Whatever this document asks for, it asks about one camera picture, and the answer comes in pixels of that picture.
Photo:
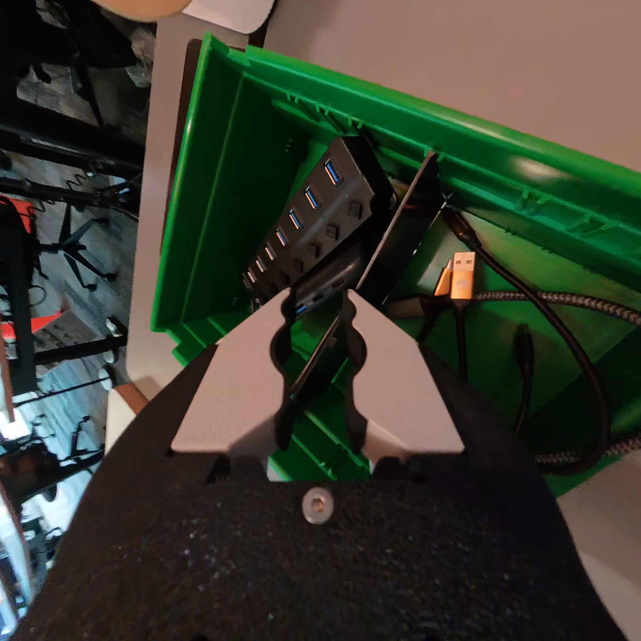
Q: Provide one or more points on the black bin divider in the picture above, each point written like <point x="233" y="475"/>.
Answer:
<point x="400" y="235"/>

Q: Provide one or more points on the green plastic bin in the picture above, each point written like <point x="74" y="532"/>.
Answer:
<point x="215" y="225"/>

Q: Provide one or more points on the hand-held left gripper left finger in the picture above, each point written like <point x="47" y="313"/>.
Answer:
<point x="235" y="390"/>

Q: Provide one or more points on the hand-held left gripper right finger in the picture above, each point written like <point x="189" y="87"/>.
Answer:
<point x="405" y="395"/>

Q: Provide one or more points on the black multi-port usb hub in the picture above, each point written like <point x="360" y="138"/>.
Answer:
<point x="340" y="200"/>

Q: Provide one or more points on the black office chair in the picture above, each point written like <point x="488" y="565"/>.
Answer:
<point x="75" y="240"/>

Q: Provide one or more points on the black slim usb hub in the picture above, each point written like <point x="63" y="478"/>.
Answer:
<point x="325" y="283"/>

